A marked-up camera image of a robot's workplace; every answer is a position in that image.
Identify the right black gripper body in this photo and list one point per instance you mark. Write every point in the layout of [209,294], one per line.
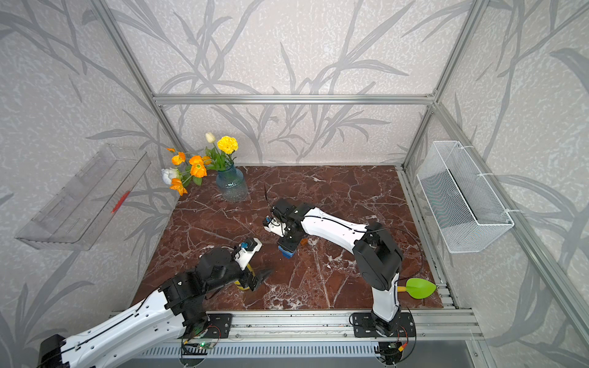
[287,235]

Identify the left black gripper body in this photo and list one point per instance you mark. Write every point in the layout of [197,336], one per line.
[231,274]

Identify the light blue long lego brick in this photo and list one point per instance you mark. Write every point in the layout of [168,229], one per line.
[288,254]

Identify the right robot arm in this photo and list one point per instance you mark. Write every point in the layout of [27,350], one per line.
[376,253]

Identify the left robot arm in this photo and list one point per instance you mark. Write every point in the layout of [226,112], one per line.
[175,310]

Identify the blue glass vase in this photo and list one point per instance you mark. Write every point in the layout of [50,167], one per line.
[232,185]

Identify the artificial flower bouquet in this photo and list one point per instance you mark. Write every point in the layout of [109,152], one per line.
[194,169]

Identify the red marker pen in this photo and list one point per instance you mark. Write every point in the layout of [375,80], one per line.
[120,202]

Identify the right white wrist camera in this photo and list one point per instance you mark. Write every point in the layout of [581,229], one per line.
[273,225]

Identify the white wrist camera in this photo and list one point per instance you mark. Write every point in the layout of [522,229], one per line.
[273,225]
[247,250]

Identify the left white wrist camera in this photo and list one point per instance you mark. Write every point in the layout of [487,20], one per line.
[247,250]

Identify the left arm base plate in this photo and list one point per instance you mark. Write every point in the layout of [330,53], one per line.
[214,326]

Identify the aluminium front rail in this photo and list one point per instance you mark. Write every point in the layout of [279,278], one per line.
[266,326]

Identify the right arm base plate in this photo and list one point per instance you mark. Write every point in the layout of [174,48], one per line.
[369,325]

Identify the clear plastic wall shelf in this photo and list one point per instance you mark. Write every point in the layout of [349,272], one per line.
[75,218]

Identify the white wire basket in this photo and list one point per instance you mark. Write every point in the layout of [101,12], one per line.
[468,212]

